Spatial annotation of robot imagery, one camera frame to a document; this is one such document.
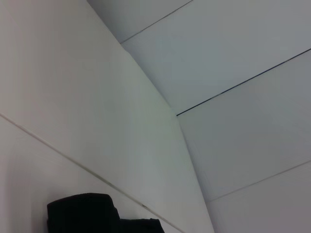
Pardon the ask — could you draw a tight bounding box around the black shirt with white print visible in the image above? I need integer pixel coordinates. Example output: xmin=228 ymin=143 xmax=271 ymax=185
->
xmin=46 ymin=192 xmax=166 ymax=233

